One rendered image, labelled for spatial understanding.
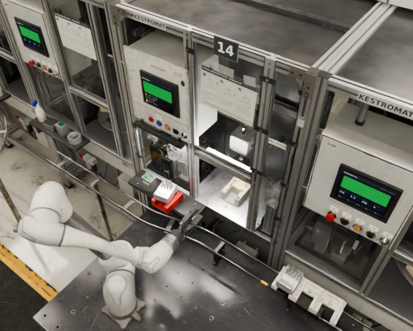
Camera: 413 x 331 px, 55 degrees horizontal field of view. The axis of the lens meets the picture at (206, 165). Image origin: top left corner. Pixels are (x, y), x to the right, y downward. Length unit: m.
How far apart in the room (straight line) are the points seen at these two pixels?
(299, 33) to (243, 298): 1.46
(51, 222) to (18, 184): 2.38
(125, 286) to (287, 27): 1.49
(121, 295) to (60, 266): 1.38
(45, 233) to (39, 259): 1.76
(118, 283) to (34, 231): 0.57
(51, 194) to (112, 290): 0.59
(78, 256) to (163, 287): 1.23
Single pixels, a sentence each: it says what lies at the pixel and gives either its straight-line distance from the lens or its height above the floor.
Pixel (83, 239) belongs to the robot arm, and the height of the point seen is 1.34.
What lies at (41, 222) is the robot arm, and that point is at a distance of 1.86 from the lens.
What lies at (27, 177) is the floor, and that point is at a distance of 4.26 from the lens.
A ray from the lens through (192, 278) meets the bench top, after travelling 2.46.
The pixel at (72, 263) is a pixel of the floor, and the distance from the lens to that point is 3.48.
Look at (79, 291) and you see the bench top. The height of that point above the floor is 0.68.
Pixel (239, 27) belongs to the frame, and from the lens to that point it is 1.89.
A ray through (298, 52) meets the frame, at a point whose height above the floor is 2.01.
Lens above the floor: 2.83
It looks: 45 degrees down
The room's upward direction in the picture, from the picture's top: straight up
